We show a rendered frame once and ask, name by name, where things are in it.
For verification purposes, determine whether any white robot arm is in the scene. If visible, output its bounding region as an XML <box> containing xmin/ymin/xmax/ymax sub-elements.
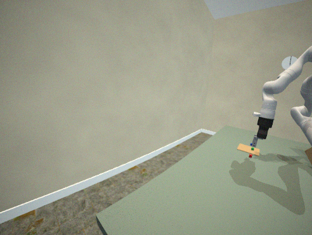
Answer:
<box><xmin>261</xmin><ymin>46</ymin><xmax>312</xmax><ymax>146</ymax></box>

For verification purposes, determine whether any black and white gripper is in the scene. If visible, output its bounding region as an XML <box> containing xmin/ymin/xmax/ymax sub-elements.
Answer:
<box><xmin>252</xmin><ymin>108</ymin><xmax>275</xmax><ymax>147</ymax></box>

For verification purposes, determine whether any orange square mat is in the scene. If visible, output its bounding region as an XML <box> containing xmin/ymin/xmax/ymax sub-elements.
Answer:
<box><xmin>237</xmin><ymin>144</ymin><xmax>259</xmax><ymax>156</ymax></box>

